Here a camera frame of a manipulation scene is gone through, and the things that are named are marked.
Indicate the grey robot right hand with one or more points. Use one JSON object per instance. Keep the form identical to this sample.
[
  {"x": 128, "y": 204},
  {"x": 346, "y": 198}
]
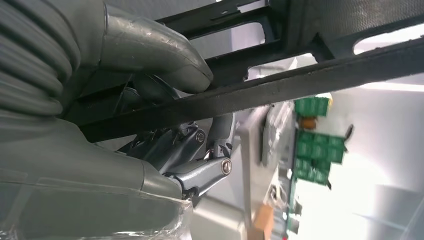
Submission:
[{"x": 66, "y": 172}]

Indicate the grey metal stand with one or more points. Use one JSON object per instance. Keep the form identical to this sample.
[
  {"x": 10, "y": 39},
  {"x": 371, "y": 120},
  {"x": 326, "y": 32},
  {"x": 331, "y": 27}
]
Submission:
[{"x": 255, "y": 159}]

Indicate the brown cardboard box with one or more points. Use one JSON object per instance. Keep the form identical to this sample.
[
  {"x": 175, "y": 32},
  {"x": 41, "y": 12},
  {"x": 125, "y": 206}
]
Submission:
[{"x": 263, "y": 222}]

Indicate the small orange item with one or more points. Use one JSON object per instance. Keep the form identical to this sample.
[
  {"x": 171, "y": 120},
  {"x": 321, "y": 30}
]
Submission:
[{"x": 308, "y": 123}]

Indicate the large green bin group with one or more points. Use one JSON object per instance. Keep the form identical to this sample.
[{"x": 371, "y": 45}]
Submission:
[{"x": 314, "y": 152}]

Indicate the small green bin group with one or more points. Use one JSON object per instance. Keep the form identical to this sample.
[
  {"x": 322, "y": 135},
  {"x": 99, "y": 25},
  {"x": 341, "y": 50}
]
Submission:
[{"x": 311, "y": 106}]

